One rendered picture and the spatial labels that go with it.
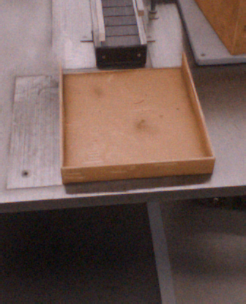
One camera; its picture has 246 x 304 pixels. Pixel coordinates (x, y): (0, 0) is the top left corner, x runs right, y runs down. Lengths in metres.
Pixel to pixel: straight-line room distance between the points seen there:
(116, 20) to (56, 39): 0.15
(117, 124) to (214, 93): 0.22
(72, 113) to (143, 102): 0.14
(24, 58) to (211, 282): 0.97
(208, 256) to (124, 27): 0.92
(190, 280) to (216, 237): 0.19
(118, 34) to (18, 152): 0.35
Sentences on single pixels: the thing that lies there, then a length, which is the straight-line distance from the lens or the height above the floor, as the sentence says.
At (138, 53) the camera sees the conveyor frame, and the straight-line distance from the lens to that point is 1.11.
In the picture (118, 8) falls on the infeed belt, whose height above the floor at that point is 0.88.
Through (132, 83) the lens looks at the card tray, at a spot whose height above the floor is 0.83.
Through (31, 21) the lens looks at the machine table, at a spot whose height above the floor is 0.83.
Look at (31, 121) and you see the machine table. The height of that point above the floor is 0.83.
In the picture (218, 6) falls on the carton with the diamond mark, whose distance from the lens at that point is 1.17.
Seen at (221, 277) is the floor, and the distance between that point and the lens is 1.76.
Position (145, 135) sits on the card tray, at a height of 0.83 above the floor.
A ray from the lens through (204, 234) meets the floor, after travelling 1.84.
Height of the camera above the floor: 1.51
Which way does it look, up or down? 45 degrees down
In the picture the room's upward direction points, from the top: straight up
